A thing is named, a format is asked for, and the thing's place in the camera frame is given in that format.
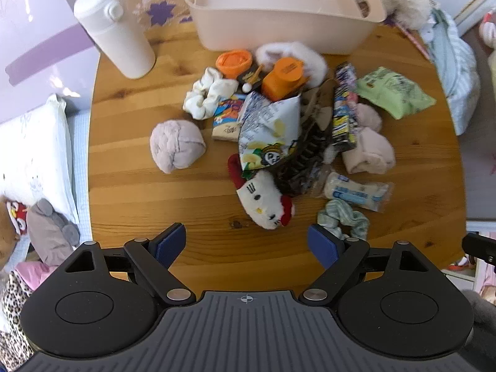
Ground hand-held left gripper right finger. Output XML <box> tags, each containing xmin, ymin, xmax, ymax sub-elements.
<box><xmin>302</xmin><ymin>224</ymin><xmax>443</xmax><ymax>305</ymax></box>

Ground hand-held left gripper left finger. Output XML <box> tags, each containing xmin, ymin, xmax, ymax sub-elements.
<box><xmin>56</xmin><ymin>223</ymin><xmax>196</xmax><ymax>307</ymax></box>

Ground clear bread packet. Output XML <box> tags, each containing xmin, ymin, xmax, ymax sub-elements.
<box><xmin>314</xmin><ymin>166</ymin><xmax>394</xmax><ymax>213</ymax></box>

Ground beige plastic basket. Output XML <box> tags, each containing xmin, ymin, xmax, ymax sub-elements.
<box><xmin>183</xmin><ymin>0</ymin><xmax>387</xmax><ymax>55</ymax></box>

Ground green striped scrunchie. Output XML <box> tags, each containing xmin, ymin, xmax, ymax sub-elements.
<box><xmin>317</xmin><ymin>199</ymin><xmax>370</xmax><ymax>241</ymax></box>

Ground wooden desk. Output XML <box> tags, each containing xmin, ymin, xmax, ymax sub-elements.
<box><xmin>88</xmin><ymin>0</ymin><xmax>466</xmax><ymax>311</ymax></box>

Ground white cat plush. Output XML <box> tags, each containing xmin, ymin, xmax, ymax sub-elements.
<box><xmin>227</xmin><ymin>154</ymin><xmax>296</xmax><ymax>230</ymax></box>

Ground brown scrunchie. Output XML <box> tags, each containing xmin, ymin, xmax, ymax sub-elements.
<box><xmin>271</xmin><ymin>120</ymin><xmax>338</xmax><ymax>196</ymax></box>

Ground mauve sock ball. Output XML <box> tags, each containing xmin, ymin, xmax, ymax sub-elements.
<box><xmin>150</xmin><ymin>120</ymin><xmax>206</xmax><ymax>174</ymax></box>

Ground pink rolled socks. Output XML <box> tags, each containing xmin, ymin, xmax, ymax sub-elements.
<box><xmin>341</xmin><ymin>128</ymin><xmax>396</xmax><ymax>175</ymax></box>

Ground grey plush mouse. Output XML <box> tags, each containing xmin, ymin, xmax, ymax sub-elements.
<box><xmin>26</xmin><ymin>198</ymin><xmax>81</xmax><ymax>266</ymax></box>

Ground dark striped snack packet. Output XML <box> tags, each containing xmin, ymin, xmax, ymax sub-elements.
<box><xmin>332</xmin><ymin>63</ymin><xmax>359</xmax><ymax>152</ymax></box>

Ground white blue chip bag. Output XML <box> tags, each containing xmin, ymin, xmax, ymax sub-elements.
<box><xmin>237</xmin><ymin>92</ymin><xmax>302</xmax><ymax>179</ymax></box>

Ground blue orange carton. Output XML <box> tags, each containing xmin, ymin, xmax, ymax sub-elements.
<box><xmin>212</xmin><ymin>95</ymin><xmax>249</xmax><ymax>141</ymax></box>

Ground pink fluffy pouch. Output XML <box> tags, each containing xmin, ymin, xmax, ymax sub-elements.
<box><xmin>354</xmin><ymin>103</ymin><xmax>383</xmax><ymax>132</ymax></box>

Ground pink cloth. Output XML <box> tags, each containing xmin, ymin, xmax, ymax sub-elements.
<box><xmin>15</xmin><ymin>259</ymin><xmax>59</xmax><ymax>291</ymax></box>

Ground white scrunchie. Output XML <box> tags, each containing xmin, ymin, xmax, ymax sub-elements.
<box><xmin>183</xmin><ymin>67</ymin><xmax>239</xmax><ymax>121</ymax></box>

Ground white pillow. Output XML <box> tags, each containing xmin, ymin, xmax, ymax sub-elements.
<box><xmin>0</xmin><ymin>94</ymin><xmax>80</xmax><ymax>225</ymax></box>

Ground brown plush toy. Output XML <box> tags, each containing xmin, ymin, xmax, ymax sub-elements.
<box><xmin>0</xmin><ymin>197</ymin><xmax>28</xmax><ymax>264</ymax></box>

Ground green packet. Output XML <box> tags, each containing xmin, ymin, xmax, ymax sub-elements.
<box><xmin>354</xmin><ymin>67</ymin><xmax>436</xmax><ymax>120</ymax></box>

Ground orange bottle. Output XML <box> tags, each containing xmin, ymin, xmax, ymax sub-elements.
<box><xmin>261</xmin><ymin>57</ymin><xmax>308</xmax><ymax>102</ymax></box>

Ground leopard print cloth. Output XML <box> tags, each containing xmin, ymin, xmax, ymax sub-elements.
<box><xmin>0</xmin><ymin>267</ymin><xmax>39</xmax><ymax>372</ymax></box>

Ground striped cloth bag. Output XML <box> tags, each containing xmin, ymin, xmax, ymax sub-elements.
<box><xmin>420</xmin><ymin>8</ymin><xmax>481</xmax><ymax>136</ymax></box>

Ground orange round container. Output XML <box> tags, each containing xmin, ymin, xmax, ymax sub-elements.
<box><xmin>216</xmin><ymin>49</ymin><xmax>252</xmax><ymax>80</ymax></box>

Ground white thermos bottle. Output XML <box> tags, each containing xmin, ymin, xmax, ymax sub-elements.
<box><xmin>73</xmin><ymin>0</ymin><xmax>156</xmax><ymax>80</ymax></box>

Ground pink pencil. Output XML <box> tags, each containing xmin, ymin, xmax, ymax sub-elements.
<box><xmin>393</xmin><ymin>21</ymin><xmax>431</xmax><ymax>60</ymax></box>

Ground purple flower table mat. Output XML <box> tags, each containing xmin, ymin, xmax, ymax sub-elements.
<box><xmin>116</xmin><ymin>0</ymin><xmax>202</xmax><ymax>39</ymax></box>

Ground purple white cabinet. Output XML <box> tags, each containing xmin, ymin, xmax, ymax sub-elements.
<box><xmin>0</xmin><ymin>0</ymin><xmax>101</xmax><ymax>125</ymax></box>

